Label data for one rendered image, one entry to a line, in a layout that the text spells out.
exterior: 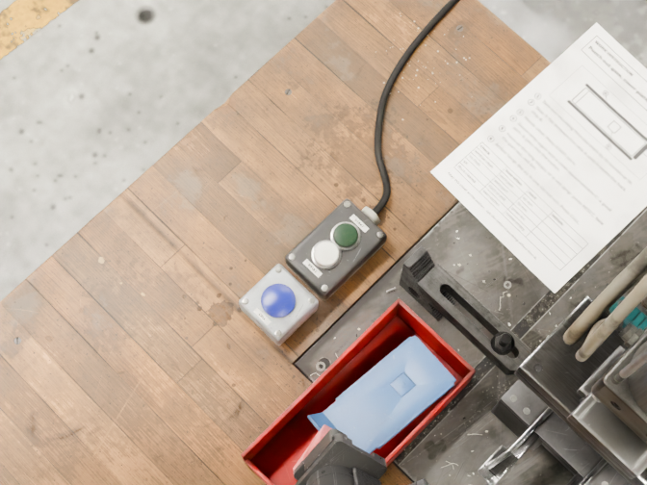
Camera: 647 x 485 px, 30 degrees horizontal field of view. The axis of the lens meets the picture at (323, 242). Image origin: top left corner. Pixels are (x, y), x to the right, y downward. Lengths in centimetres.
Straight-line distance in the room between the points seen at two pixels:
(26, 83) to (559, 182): 139
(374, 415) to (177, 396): 23
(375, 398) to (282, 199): 28
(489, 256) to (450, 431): 22
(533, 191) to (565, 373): 36
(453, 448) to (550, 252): 26
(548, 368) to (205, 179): 52
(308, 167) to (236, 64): 108
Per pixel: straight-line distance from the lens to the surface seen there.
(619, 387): 106
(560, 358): 119
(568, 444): 134
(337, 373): 141
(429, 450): 140
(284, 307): 139
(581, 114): 154
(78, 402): 143
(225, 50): 256
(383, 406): 135
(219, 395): 141
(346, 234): 141
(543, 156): 151
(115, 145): 250
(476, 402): 142
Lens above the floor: 228
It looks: 73 degrees down
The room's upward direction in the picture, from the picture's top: straight up
